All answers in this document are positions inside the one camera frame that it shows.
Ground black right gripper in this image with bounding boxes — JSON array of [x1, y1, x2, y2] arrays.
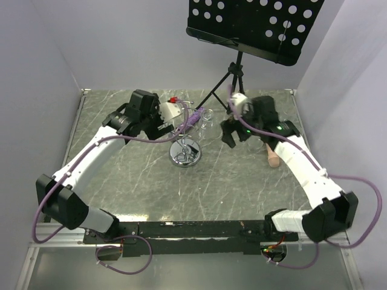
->
[[221, 103, 264, 149]]

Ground chrome wine glass rack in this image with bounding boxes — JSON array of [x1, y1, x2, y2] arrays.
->
[[168, 96, 209, 167]]

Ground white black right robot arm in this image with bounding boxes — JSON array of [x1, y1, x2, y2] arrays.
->
[[221, 93, 359, 242]]

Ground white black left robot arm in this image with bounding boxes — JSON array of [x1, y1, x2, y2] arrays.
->
[[35, 89, 184, 243]]

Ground purple glitter microphone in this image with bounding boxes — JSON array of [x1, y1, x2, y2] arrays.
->
[[184, 107, 206, 133]]

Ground beige wooden rolling pin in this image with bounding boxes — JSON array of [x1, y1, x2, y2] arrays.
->
[[265, 144, 280, 168]]

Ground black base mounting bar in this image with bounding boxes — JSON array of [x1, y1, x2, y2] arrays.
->
[[83, 220, 298, 257]]

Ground black music stand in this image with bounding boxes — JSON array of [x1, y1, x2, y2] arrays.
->
[[186, 1, 323, 108]]

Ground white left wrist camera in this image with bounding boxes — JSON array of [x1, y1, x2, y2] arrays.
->
[[159, 97, 183, 123]]

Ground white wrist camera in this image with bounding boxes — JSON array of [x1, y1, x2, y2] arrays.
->
[[229, 92, 250, 116], [159, 97, 183, 123]]

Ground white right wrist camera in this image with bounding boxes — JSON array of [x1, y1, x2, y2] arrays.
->
[[229, 92, 250, 116]]

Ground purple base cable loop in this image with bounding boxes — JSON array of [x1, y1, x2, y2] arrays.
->
[[95, 233, 154, 275]]

